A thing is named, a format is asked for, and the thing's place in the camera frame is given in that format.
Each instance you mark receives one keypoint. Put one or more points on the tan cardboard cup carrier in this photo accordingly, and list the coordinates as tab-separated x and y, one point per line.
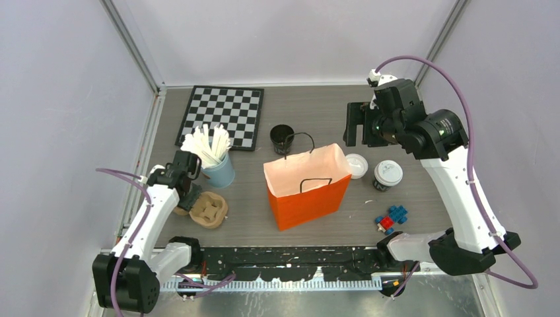
208	211

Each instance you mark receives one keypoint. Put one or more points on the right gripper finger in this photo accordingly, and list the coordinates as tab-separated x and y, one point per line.
371	119
355	116

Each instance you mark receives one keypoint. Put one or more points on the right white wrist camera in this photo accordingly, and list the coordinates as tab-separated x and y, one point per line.
376	79

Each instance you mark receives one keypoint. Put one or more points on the white sip lid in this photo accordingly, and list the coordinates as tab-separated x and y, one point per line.
388	172

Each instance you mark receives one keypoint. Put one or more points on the red blue toy blocks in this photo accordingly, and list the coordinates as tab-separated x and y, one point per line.
396	214

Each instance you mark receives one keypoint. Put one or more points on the orange paper bag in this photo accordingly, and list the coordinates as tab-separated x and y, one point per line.
308	185

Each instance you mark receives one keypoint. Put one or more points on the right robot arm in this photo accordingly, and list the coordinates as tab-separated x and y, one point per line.
473	241

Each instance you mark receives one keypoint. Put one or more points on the white cup lid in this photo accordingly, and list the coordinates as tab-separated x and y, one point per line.
358	165

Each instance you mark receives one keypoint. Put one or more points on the light blue cup holder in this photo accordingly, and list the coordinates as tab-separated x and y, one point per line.
221	175

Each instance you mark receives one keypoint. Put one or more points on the black white chessboard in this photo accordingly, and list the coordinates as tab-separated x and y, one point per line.
237	109

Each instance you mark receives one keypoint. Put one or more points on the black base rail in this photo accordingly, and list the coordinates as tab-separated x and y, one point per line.
300	263

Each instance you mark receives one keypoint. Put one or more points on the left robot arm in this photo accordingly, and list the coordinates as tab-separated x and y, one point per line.
128	278

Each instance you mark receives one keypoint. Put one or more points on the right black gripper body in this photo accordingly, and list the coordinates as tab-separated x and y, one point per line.
384	129

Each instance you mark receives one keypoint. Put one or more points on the black paper cup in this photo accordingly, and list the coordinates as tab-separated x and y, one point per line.
282	136
380	186

